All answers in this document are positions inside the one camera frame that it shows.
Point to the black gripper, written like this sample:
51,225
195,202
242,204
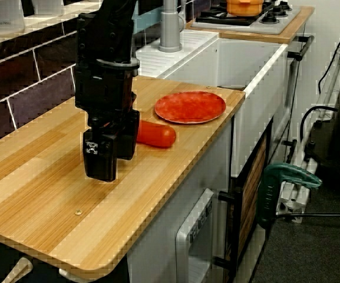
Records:
108,91

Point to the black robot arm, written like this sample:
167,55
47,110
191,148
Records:
105,35

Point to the red round plate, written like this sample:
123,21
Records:
190,107

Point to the grey toy oven door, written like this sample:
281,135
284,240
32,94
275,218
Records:
191,236

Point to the teal plastic bin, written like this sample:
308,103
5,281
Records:
146,23

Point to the grey toy faucet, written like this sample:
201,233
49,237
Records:
170,26

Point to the wooden cabinet door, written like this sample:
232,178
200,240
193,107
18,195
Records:
253,191

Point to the white toy sink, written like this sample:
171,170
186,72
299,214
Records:
246,67

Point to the white plastic storage jar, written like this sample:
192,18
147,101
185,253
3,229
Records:
47,4
1,17

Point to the green clamp tool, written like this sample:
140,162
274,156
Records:
290,175

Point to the grey toy stove top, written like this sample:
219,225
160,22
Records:
246,25

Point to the wooden stove counter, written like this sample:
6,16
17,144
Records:
264,36

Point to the orange toy pot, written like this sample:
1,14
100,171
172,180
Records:
243,7

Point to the black stove knob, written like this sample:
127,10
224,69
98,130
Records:
282,7
268,18

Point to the black towel bar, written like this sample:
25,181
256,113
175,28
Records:
303,47

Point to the aluminium frame rail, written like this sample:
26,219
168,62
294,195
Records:
331,82

